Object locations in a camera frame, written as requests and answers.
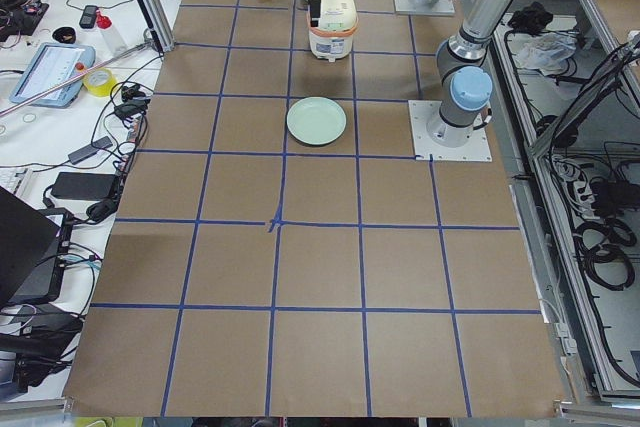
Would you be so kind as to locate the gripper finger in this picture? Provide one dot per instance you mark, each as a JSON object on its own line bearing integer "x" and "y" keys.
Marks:
{"x": 314, "y": 12}

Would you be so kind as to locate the green plate far side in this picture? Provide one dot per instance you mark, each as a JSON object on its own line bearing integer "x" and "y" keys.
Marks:
{"x": 316, "y": 121}

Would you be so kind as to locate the yellow tape roll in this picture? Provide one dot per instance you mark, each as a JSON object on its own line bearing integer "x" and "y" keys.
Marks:
{"x": 100, "y": 82}

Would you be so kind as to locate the blue tablet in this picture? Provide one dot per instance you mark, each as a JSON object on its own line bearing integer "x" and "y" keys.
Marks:
{"x": 52, "y": 64}

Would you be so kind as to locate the white rice cooker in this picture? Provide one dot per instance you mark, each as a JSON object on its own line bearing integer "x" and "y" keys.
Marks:
{"x": 332, "y": 39}

